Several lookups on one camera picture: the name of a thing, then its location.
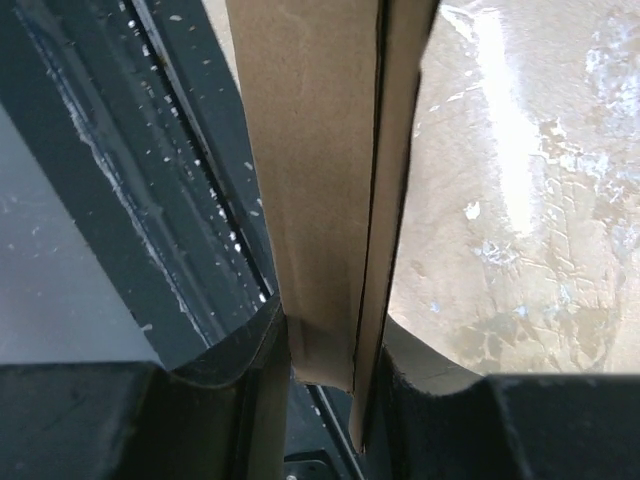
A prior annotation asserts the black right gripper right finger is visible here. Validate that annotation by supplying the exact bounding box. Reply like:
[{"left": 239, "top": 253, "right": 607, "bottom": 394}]
[{"left": 369, "top": 321, "right": 639, "bottom": 479}]

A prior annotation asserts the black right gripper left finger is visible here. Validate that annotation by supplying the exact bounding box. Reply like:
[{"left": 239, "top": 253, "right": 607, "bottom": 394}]
[{"left": 1, "top": 297, "right": 290, "bottom": 479}]

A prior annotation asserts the brown cardboard box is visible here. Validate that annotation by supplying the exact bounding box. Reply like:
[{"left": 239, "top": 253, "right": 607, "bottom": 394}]
[{"left": 227, "top": 1, "right": 438, "bottom": 449}]

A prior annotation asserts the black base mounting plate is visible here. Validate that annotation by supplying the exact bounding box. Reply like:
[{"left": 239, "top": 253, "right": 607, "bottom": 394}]
[{"left": 1, "top": 1, "right": 367, "bottom": 479}]

